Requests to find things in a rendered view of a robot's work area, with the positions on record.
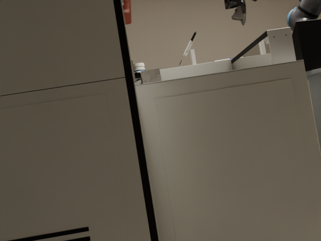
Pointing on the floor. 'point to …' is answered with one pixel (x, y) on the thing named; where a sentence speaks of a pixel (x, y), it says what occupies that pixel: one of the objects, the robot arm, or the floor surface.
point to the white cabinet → (233, 156)
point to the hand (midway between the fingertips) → (244, 22)
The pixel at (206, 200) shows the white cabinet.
